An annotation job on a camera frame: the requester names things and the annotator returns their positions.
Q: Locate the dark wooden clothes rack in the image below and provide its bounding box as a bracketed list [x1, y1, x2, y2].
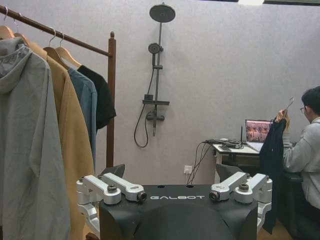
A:
[0, 5, 118, 171]

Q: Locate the black seat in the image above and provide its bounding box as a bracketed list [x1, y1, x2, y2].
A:
[274, 171, 320, 240]

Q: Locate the open laptop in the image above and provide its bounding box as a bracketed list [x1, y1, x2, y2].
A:
[244, 119, 275, 153]

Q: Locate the black t-shirt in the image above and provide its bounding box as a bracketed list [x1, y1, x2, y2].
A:
[76, 64, 118, 131]

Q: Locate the person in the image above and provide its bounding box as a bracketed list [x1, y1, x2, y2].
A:
[281, 85, 320, 210]

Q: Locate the dark garment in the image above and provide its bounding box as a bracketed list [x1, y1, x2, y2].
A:
[258, 117, 288, 235]

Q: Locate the tan coat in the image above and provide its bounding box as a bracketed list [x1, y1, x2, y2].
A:
[28, 41, 97, 240]

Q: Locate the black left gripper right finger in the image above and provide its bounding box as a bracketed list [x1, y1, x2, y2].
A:
[209, 163, 273, 230]

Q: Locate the dark shower riser pipe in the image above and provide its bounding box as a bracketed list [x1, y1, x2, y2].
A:
[155, 21, 164, 113]

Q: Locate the dark shower shelf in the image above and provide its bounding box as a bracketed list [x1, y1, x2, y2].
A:
[142, 93, 171, 106]

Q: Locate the wooden hanger with metal hook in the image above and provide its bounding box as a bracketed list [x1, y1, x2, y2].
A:
[54, 32, 83, 69]
[43, 26, 71, 71]
[11, 17, 31, 48]
[282, 96, 296, 133]
[0, 6, 15, 41]

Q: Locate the black cable bundle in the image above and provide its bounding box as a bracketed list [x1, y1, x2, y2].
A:
[204, 138, 245, 151]

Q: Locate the ceiling light panel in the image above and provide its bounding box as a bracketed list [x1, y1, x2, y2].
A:
[236, 0, 266, 6]

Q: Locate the grey hooded jacket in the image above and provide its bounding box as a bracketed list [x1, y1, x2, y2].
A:
[0, 36, 73, 240]

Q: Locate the round dark shower head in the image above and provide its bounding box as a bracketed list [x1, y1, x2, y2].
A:
[149, 2, 177, 24]

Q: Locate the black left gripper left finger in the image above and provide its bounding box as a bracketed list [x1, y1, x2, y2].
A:
[76, 163, 148, 234]

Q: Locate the white desk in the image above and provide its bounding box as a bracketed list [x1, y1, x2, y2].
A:
[211, 142, 265, 186]

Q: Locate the dark shower mixer valve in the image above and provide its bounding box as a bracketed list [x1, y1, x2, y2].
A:
[146, 111, 166, 137]

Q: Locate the blue shirt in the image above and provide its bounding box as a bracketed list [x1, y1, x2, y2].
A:
[66, 66, 99, 173]

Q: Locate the dark shower hose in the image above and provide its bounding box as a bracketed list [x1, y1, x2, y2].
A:
[133, 66, 156, 149]

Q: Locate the dark hand shower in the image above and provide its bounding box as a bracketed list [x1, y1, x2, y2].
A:
[147, 42, 165, 68]

